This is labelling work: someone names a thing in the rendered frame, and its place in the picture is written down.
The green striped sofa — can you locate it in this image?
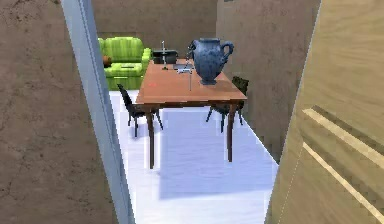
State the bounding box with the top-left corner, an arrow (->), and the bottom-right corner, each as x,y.
97,36 -> 153,92

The brown wooden table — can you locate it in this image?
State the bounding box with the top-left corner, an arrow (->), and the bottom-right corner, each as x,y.
134,58 -> 248,170

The thin grey stick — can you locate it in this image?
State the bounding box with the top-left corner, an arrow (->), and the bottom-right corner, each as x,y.
185,49 -> 194,92

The black chair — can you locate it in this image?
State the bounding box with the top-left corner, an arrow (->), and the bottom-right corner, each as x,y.
116,83 -> 164,138
205,75 -> 250,134

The grey flat object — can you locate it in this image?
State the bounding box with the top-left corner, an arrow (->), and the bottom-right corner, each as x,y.
172,63 -> 195,75

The black box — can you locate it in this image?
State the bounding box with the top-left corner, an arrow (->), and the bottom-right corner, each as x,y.
152,49 -> 179,65

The grey candlestick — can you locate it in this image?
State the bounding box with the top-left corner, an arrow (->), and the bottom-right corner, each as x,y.
160,40 -> 169,71

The tan wooden room door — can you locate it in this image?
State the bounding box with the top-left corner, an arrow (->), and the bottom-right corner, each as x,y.
264,0 -> 384,224

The blue two-handled vase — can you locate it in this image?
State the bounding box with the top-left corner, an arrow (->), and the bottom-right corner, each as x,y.
188,37 -> 235,86

